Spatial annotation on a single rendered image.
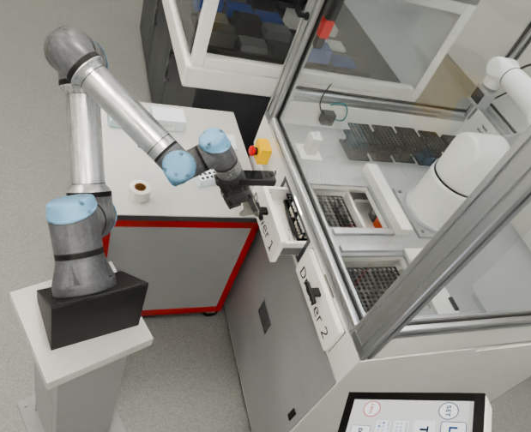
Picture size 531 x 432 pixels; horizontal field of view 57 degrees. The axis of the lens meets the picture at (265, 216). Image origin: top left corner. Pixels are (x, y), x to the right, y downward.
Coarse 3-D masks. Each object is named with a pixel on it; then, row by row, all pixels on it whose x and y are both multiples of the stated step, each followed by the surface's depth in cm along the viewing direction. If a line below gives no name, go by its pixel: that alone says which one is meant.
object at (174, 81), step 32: (160, 0) 294; (160, 32) 292; (160, 64) 290; (192, 64) 201; (224, 64) 205; (256, 64) 210; (160, 96) 288; (192, 96) 218; (224, 96) 220; (256, 96) 224; (256, 128) 239
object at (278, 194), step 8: (272, 192) 169; (280, 192) 170; (288, 192) 171; (272, 200) 172; (280, 200) 174; (280, 208) 171; (280, 216) 168; (288, 224) 167; (288, 240) 162; (296, 240) 163; (288, 248) 154; (296, 248) 155
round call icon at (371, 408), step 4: (368, 400) 112; (372, 400) 111; (376, 400) 110; (380, 400) 110; (364, 404) 111; (368, 404) 111; (372, 404) 110; (376, 404) 110; (380, 404) 109; (364, 408) 110; (368, 408) 110; (372, 408) 109; (376, 408) 109; (380, 408) 108; (364, 412) 109; (368, 412) 109; (372, 412) 108; (376, 412) 108; (364, 416) 109; (368, 416) 108; (372, 416) 108; (376, 416) 107
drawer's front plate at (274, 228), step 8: (256, 192) 167; (264, 192) 160; (264, 200) 160; (272, 208) 156; (264, 216) 160; (272, 216) 154; (264, 224) 160; (272, 224) 154; (280, 224) 152; (264, 232) 160; (272, 232) 154; (280, 232) 150; (264, 240) 160; (272, 240) 154; (280, 240) 149; (272, 248) 154; (280, 248) 150; (272, 256) 154
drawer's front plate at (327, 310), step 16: (304, 256) 151; (304, 272) 151; (320, 272) 144; (304, 288) 151; (320, 288) 142; (320, 304) 141; (320, 320) 141; (336, 320) 134; (320, 336) 141; (336, 336) 133
